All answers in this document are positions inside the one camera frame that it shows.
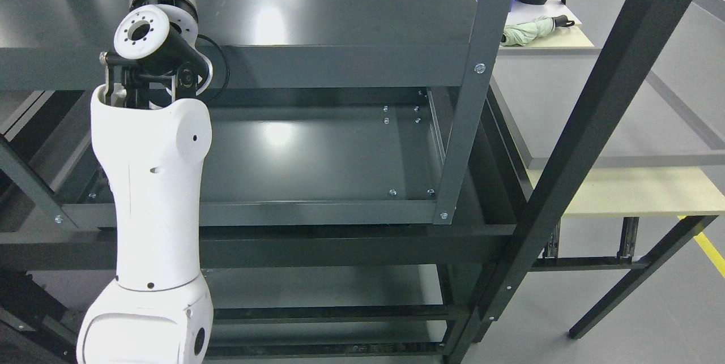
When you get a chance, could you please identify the dark metal shelf rack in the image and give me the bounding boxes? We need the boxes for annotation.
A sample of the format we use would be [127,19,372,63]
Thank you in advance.
[2,0,692,363]

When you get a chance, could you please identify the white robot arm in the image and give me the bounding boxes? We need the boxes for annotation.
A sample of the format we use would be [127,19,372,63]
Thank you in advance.
[76,0,214,363]

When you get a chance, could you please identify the grey inner metal shelf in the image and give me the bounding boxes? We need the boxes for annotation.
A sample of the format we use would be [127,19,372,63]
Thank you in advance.
[2,0,509,226]

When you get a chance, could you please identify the green folded umbrella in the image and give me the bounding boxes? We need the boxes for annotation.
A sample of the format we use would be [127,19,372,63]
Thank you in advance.
[500,14,575,46]

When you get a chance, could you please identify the low beige top table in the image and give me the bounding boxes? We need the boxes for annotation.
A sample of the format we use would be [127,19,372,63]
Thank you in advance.
[490,2,725,340]

